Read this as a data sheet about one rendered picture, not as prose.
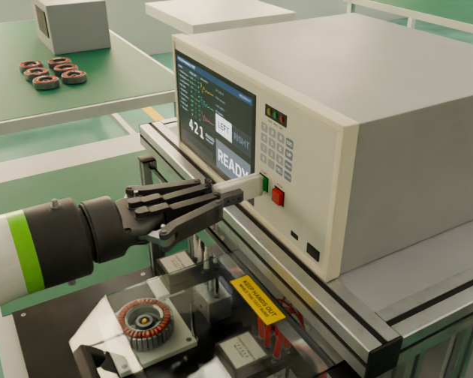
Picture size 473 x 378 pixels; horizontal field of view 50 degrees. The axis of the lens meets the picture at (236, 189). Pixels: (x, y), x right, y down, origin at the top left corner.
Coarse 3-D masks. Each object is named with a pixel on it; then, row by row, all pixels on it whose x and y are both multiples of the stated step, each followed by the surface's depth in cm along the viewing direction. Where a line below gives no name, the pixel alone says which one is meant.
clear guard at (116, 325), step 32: (224, 256) 74; (128, 288) 68; (160, 288) 68; (192, 288) 68; (224, 288) 68; (96, 320) 65; (128, 320) 63; (160, 320) 63; (192, 320) 63; (224, 320) 63; (256, 320) 63; (288, 320) 63; (128, 352) 59; (160, 352) 58; (192, 352) 58; (224, 352) 58; (256, 352) 58; (288, 352) 58; (320, 352) 58
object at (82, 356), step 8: (80, 344) 60; (80, 352) 59; (88, 352) 59; (96, 352) 60; (80, 360) 58; (88, 360) 58; (96, 360) 60; (104, 360) 61; (80, 368) 57; (88, 368) 57; (96, 368) 57; (88, 376) 56; (96, 376) 56
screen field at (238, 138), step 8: (216, 120) 77; (224, 120) 74; (216, 128) 78; (224, 128) 75; (232, 128) 73; (224, 136) 76; (232, 136) 74; (240, 136) 71; (248, 136) 69; (240, 144) 72; (248, 144) 70; (248, 152) 70
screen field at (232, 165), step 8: (216, 144) 79; (216, 152) 80; (224, 152) 77; (232, 152) 75; (216, 160) 81; (224, 160) 78; (232, 160) 76; (240, 160) 73; (224, 168) 79; (232, 168) 76; (240, 168) 74; (248, 168) 72; (232, 176) 77; (240, 176) 74
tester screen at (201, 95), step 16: (192, 64) 79; (192, 80) 81; (208, 80) 76; (192, 96) 82; (208, 96) 77; (224, 96) 72; (240, 96) 68; (192, 112) 84; (208, 112) 79; (224, 112) 74; (240, 112) 70; (208, 128) 80; (240, 128) 71; (192, 144) 88; (208, 144) 82; (224, 144) 76; (208, 160) 84; (224, 176) 79
